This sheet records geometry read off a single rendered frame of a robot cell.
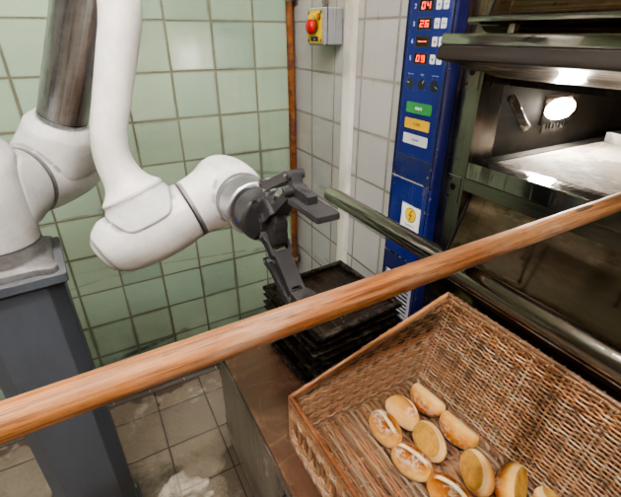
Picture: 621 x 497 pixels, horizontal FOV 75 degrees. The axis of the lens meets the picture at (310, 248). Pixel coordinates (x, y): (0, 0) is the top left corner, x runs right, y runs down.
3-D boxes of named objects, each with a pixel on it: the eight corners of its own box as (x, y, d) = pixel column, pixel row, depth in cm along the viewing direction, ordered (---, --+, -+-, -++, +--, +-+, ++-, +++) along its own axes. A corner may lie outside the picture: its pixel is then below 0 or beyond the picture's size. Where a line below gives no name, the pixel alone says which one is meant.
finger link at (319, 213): (309, 199, 50) (309, 193, 50) (340, 219, 45) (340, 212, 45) (287, 203, 49) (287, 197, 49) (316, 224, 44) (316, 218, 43)
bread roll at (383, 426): (408, 445, 95) (411, 429, 92) (384, 456, 92) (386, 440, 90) (383, 413, 103) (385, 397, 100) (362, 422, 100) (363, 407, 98)
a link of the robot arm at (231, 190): (268, 218, 72) (283, 231, 68) (219, 229, 68) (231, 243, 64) (265, 169, 68) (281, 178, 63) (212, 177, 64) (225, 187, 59)
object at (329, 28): (325, 44, 134) (326, 9, 129) (342, 44, 126) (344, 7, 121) (306, 44, 130) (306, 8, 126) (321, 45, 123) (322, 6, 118)
